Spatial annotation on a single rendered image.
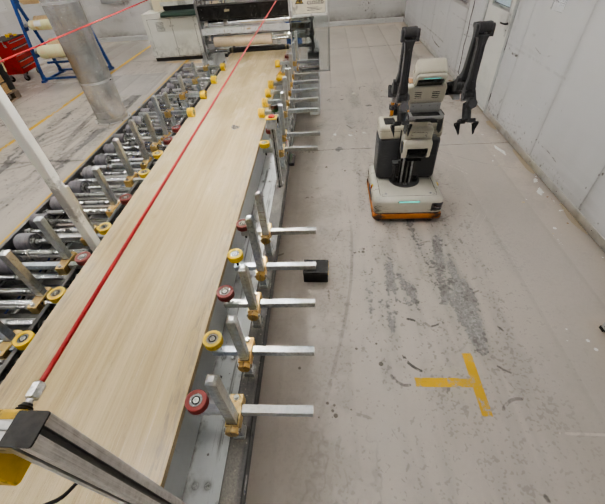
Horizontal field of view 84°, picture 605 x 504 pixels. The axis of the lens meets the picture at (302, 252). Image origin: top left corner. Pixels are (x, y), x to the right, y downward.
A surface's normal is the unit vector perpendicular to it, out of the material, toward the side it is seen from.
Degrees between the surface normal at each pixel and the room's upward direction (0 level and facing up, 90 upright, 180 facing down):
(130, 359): 0
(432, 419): 0
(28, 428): 0
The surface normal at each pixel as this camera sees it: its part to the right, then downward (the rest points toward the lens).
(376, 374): -0.07, -0.72
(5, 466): 1.00, -0.02
